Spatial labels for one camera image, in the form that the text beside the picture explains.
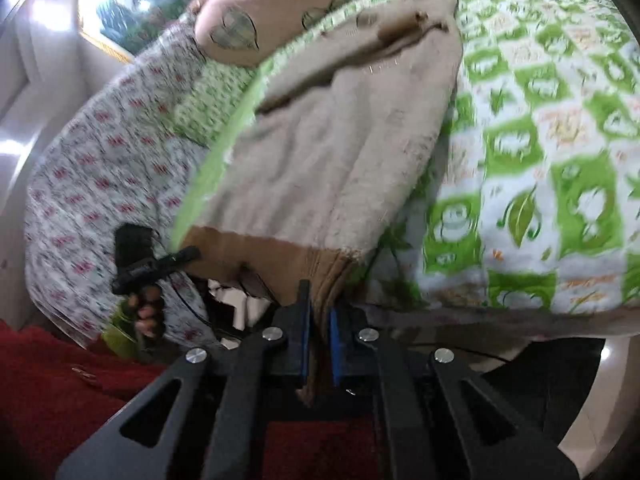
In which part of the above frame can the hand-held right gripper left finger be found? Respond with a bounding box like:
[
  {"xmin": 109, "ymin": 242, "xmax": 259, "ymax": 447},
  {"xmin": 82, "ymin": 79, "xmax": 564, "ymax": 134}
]
[{"xmin": 55, "ymin": 280, "xmax": 313, "ymax": 480}]

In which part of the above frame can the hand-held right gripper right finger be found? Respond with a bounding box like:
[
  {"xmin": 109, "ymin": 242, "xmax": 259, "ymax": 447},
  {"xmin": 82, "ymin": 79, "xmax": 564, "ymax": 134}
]
[{"xmin": 329, "ymin": 305, "xmax": 581, "ymax": 480}]

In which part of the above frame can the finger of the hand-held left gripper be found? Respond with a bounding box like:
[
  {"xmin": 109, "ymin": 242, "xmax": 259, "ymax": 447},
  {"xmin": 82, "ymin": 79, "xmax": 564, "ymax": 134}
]
[{"xmin": 111, "ymin": 246, "xmax": 202, "ymax": 295}]

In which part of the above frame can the grey towel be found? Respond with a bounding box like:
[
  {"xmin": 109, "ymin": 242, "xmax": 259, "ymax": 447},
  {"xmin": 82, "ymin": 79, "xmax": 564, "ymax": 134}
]
[{"xmin": 187, "ymin": 0, "xmax": 463, "ymax": 406}]

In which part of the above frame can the person's left hand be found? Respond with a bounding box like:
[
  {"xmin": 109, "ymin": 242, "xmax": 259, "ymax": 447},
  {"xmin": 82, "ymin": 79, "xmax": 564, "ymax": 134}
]
[{"xmin": 125, "ymin": 287, "xmax": 167, "ymax": 341}]

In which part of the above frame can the floral bedsheet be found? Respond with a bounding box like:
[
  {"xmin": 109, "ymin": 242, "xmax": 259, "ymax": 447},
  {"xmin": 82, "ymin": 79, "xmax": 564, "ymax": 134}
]
[{"xmin": 25, "ymin": 15, "xmax": 241, "ymax": 356}]

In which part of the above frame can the green object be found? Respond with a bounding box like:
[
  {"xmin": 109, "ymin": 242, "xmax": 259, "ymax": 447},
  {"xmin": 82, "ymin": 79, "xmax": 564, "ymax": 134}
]
[{"xmin": 100, "ymin": 310, "xmax": 140, "ymax": 361}]

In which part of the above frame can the green checked pillow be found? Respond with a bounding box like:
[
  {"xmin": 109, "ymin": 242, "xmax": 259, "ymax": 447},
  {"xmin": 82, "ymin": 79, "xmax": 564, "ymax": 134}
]
[{"xmin": 172, "ymin": 57, "xmax": 266, "ymax": 146}]

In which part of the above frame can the red rug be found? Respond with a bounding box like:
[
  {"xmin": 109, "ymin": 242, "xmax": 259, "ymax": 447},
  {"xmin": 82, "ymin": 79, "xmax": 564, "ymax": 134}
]
[{"xmin": 0, "ymin": 320, "xmax": 381, "ymax": 480}]

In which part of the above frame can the gold framed picture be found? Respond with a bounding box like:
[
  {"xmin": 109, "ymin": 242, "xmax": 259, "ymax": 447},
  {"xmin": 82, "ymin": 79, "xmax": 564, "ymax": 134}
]
[{"xmin": 77, "ymin": 0, "xmax": 221, "ymax": 63}]

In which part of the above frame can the pink heart-print duvet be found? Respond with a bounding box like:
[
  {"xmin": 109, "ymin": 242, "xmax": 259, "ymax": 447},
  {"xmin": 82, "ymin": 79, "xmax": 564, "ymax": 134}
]
[{"xmin": 192, "ymin": 0, "xmax": 426, "ymax": 68}]

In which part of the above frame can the green checked cartoon blanket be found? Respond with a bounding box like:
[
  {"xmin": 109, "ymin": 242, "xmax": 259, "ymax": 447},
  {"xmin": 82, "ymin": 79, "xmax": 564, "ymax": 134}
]
[{"xmin": 170, "ymin": 0, "xmax": 640, "ymax": 316}]

